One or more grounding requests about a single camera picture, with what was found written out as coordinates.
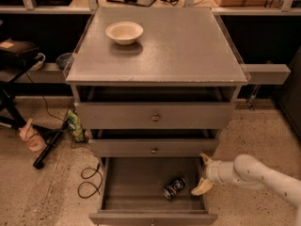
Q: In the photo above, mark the pink plastic bag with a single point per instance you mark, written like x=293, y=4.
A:
x=32, y=138

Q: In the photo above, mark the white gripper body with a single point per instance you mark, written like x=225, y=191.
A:
x=213, y=172

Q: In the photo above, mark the brass top drawer knob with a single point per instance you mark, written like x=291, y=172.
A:
x=155, y=117

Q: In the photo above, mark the white cup on shelf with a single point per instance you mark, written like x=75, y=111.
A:
x=40, y=58

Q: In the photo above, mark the dark blue bowl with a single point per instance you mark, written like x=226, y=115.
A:
x=63, y=60

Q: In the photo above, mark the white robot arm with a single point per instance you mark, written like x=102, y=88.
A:
x=249, y=172

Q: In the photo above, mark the grey drawer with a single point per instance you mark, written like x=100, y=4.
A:
x=132, y=108
x=138, y=143
x=132, y=193

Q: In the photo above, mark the grey top drawer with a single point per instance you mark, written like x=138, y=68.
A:
x=132, y=108

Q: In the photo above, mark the green chip bag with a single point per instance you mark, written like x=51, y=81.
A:
x=78, y=134

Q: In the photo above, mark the blue pepsi can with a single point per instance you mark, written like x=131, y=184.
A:
x=174, y=187

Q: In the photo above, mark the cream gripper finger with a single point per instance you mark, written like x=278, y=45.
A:
x=206, y=159
x=204, y=185

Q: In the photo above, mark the brass middle drawer knob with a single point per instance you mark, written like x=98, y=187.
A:
x=154, y=150

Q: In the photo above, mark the grey bottom drawer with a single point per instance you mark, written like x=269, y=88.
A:
x=132, y=193

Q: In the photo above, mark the brass drawer knob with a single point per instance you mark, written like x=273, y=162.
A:
x=155, y=117
x=154, y=150

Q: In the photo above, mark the grey middle drawer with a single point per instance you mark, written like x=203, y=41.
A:
x=138, y=143

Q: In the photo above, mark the black stand leg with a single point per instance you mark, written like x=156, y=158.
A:
x=52, y=137

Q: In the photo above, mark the grey drawer cabinet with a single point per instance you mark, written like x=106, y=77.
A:
x=179, y=48

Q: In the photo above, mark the white paper bowl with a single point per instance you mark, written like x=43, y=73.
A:
x=124, y=33

